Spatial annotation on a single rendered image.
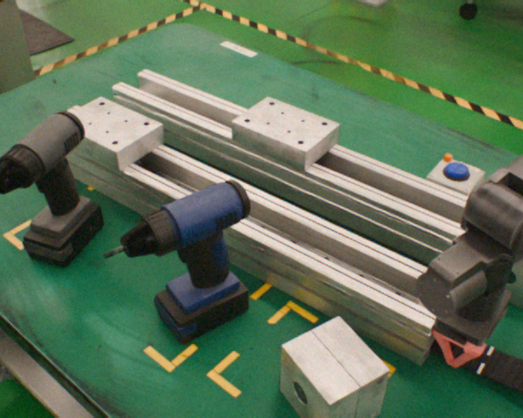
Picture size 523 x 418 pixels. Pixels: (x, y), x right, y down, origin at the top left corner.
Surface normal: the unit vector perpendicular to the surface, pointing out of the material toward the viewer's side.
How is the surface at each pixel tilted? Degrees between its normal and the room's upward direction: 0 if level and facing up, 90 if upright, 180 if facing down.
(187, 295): 0
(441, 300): 91
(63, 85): 0
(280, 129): 0
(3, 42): 90
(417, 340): 90
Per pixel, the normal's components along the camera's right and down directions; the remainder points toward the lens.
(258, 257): -0.59, 0.51
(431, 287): -0.80, 0.38
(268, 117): 0.01, -0.77
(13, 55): 0.75, 0.43
